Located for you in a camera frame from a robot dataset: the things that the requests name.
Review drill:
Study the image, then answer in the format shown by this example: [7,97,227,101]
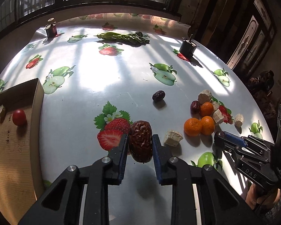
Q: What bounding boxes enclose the dark purple cherry tomato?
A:
[214,131,226,144]

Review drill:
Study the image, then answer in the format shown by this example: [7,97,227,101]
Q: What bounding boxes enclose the beige cake chunk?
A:
[212,109,224,125]
[163,130,183,147]
[234,113,244,128]
[211,100,219,112]

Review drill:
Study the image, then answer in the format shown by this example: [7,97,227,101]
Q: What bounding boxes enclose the orange tangerine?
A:
[200,116,215,136]
[200,102,214,117]
[184,118,202,137]

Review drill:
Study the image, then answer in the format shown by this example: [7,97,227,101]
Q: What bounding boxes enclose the red jujube date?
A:
[190,100,201,114]

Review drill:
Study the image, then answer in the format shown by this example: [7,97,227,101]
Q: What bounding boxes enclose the small dark date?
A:
[152,90,165,103]

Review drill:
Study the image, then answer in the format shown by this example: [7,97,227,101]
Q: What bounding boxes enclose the large dark brown date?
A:
[128,120,153,163]

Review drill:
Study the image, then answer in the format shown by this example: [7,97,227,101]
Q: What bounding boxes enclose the red cherry tomato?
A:
[13,109,27,126]

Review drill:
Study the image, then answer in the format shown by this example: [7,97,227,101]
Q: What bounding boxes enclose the person right hand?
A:
[245,183,281,209]

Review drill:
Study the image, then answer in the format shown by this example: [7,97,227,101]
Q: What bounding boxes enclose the cardboard box tray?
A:
[0,78,44,224]

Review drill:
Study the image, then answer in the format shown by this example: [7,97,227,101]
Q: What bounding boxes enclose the black container with stick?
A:
[179,34,198,59]

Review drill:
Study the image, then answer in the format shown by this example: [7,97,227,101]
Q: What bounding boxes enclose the green leafy vegetable bunch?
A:
[96,31,150,46]

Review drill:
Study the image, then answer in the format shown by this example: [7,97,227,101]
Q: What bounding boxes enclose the fruit print tablecloth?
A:
[0,13,276,225]

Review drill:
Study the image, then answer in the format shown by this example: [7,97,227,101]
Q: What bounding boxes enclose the dark jar with cork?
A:
[45,18,57,38]

